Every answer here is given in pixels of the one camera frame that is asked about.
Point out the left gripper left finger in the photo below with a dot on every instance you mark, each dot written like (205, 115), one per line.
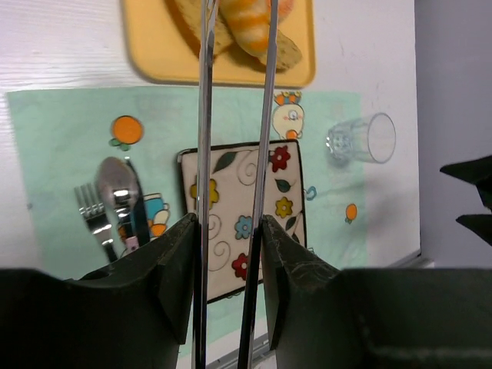
(132, 313)

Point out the orange glazed donut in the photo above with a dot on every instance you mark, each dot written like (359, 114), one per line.
(285, 7)

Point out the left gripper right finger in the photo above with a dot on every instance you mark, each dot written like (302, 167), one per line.
(322, 317)

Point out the fork with pink handle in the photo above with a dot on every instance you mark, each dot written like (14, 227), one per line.
(92, 210)

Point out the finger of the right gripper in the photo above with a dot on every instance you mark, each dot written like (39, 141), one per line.
(480, 224)
(477, 173)

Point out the knife with pink handle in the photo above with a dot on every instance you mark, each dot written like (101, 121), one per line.
(139, 212)

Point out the spoon with pink handle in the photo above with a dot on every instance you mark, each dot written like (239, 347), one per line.
(116, 184)

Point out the green cartoon placemat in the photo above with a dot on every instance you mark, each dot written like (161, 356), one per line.
(62, 137)

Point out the croissant bread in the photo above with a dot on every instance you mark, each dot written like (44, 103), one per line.
(249, 23)

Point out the right bread slice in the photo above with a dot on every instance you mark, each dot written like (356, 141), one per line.
(288, 55)

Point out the clear drinking glass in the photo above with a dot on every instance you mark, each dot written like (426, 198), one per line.
(371, 139)

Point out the left bread slice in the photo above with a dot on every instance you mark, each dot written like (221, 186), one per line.
(186, 14)

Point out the square floral plate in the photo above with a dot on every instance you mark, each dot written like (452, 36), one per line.
(232, 183)

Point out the bread slice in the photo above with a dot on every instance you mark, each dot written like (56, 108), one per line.
(288, 55)
(186, 14)

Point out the yellow tray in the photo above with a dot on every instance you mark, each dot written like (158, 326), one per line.
(163, 51)

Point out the metal tongs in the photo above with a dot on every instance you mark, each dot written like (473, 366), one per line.
(209, 10)

